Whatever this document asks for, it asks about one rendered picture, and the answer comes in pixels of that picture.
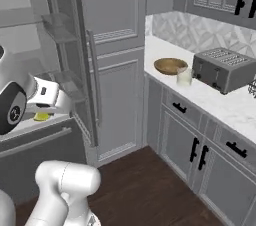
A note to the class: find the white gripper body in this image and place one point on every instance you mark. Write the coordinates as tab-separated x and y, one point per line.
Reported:
61	103

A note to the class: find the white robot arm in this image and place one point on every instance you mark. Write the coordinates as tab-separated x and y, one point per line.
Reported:
63	183

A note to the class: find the grey fridge door bin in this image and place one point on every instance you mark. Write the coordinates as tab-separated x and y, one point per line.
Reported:
60	28
71	86

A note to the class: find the yellow lemon wedge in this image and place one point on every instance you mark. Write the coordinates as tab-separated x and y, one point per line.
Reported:
41	116

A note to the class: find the grey fridge door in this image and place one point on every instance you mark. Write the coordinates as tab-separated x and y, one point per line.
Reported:
116	96

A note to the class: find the grey fridge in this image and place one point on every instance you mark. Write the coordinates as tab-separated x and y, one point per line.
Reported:
20	53

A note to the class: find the grey fridge drawer front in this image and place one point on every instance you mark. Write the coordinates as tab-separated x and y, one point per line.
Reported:
40	166

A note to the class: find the brown wooden bowl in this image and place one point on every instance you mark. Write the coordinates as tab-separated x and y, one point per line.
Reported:
170	66

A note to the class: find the grey base cupboard door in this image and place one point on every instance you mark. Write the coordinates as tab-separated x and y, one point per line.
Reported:
176	146
230	190

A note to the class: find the grey four-slot toaster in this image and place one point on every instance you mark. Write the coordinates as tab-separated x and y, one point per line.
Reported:
223	70

